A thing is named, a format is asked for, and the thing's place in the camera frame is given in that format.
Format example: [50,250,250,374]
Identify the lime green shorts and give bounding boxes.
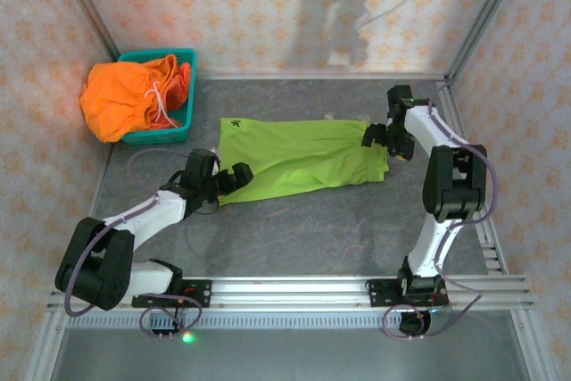
[215,116,390,207]

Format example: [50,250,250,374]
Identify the light orange shorts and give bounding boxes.
[79,62,157,145]

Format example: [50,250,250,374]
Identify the teal plastic basket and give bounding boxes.
[117,46,198,146]

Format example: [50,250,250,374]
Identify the grey metal sheet panel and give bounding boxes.
[48,329,532,381]

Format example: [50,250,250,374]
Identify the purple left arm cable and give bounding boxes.
[64,147,222,318]

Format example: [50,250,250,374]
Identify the aluminium table edge rail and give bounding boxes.
[195,69,447,84]
[21,145,115,381]
[436,79,561,381]

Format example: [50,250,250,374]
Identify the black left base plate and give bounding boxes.
[132,279,212,310]

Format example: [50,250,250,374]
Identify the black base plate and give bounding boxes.
[132,279,212,310]
[365,279,405,309]

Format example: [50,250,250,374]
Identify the aluminium mounting rail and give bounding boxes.
[46,276,536,311]

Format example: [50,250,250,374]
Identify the aluminium frame post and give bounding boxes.
[443,0,532,87]
[47,0,122,61]

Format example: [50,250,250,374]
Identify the grey slotted cable duct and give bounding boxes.
[66,314,447,331]

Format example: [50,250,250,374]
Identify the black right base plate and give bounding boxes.
[365,279,405,309]

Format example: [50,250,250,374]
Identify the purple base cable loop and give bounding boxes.
[382,303,432,340]
[139,294,201,338]

